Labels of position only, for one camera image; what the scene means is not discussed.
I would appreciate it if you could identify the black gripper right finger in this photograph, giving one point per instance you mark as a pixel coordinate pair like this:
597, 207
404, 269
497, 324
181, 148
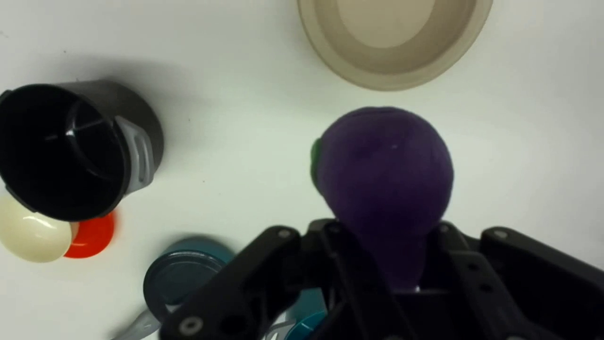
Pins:
516, 290

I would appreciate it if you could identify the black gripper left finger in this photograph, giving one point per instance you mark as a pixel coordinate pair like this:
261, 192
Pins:
270, 290

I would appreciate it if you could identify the purple eggplant plush toy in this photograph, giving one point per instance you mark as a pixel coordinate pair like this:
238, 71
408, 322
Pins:
383, 182

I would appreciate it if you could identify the teal toy pot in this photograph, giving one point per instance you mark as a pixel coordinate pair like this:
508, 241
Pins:
308, 318

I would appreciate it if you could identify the orange toy disc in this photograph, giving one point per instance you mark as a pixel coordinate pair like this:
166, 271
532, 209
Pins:
95, 237

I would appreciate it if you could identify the black toy pot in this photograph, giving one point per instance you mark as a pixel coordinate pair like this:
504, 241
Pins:
68, 152

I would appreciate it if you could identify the beige plate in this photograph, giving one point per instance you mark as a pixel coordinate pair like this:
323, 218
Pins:
393, 44

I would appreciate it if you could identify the teal pot lid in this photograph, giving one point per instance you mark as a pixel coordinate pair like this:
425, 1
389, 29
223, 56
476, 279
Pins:
181, 277

